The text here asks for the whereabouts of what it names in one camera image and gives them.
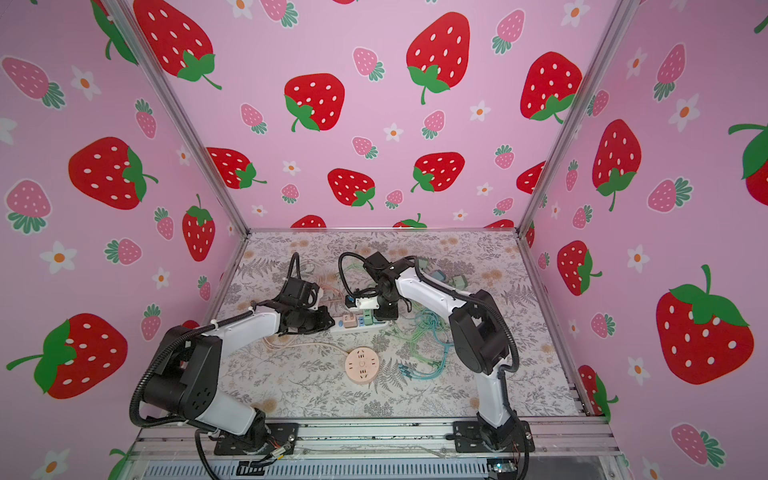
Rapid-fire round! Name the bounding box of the white blue power strip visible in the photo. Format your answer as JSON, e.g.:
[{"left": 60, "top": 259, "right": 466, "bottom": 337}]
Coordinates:
[{"left": 328, "top": 316, "right": 391, "bottom": 335}]

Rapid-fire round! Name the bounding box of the pink plug adapter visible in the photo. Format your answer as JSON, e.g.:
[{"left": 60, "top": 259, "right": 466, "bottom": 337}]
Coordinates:
[{"left": 342, "top": 313, "right": 358, "bottom": 329}]

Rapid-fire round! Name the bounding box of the light green plug adapter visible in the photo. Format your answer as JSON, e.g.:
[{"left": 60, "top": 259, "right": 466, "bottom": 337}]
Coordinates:
[{"left": 453, "top": 275, "right": 468, "bottom": 290}]

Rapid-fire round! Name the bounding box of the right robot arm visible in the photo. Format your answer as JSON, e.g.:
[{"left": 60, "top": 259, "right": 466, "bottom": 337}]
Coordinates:
[{"left": 338, "top": 252, "right": 534, "bottom": 455}]

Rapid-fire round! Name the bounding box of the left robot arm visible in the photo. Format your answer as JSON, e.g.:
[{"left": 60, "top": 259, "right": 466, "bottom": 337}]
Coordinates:
[{"left": 129, "top": 253, "right": 335, "bottom": 453}]

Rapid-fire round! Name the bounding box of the round pink power socket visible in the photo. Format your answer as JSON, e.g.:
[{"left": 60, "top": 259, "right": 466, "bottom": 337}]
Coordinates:
[{"left": 344, "top": 347, "right": 380, "bottom": 385}]

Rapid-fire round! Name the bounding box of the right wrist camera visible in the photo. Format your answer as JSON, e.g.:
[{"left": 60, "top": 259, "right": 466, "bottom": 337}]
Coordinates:
[{"left": 344, "top": 294, "right": 379, "bottom": 311}]

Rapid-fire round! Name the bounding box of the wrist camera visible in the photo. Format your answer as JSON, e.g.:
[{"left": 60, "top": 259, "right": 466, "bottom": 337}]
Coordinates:
[
  {"left": 344, "top": 294, "right": 379, "bottom": 311},
  {"left": 284, "top": 278, "right": 322, "bottom": 309}
]

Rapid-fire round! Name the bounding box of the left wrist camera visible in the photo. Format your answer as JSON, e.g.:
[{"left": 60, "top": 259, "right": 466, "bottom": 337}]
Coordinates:
[{"left": 284, "top": 278, "right": 322, "bottom": 309}]

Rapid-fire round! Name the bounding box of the green cable bundle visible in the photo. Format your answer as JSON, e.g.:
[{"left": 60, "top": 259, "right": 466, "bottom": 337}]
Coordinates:
[{"left": 383, "top": 308, "right": 463, "bottom": 382}]

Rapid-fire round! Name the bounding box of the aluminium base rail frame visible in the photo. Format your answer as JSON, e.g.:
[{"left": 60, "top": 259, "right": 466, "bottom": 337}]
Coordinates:
[{"left": 117, "top": 417, "right": 633, "bottom": 479}]

